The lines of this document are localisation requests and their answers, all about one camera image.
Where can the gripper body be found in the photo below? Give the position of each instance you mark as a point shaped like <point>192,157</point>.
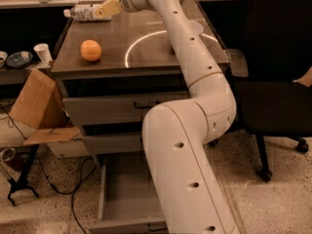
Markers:
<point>126,0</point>

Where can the clear plastic water bottle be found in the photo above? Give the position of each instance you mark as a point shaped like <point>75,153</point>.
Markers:
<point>84,12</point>

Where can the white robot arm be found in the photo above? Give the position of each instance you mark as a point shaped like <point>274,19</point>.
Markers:
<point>174,132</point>

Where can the grey drawer cabinet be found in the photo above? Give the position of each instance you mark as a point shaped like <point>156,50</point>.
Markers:
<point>137,58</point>

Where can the top grey drawer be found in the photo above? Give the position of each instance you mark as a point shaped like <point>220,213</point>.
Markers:
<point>115,109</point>

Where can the grey drawer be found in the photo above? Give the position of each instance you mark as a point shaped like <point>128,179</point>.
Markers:
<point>115,109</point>
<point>114,143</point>
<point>128,202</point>

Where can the middle grey drawer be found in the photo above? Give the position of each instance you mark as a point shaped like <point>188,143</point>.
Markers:
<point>114,143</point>

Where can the bottom grey drawer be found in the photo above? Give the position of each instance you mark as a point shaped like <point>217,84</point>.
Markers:
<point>128,202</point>

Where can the orange fruit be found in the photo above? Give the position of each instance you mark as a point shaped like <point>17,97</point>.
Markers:
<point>90,50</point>

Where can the white paper cup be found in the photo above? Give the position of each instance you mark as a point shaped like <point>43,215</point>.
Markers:
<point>43,52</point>

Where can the white ceramic bowl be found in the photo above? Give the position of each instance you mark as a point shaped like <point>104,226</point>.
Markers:
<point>198,27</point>

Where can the dark blue plate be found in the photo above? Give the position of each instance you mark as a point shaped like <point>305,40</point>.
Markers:
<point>19,60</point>

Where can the small white bowl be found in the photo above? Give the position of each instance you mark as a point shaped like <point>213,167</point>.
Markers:
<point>3,57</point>

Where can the brown cardboard box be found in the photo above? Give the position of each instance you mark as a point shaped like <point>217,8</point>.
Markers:
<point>39,106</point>

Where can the black office chair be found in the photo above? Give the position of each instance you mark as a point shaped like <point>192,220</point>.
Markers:
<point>269,43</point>

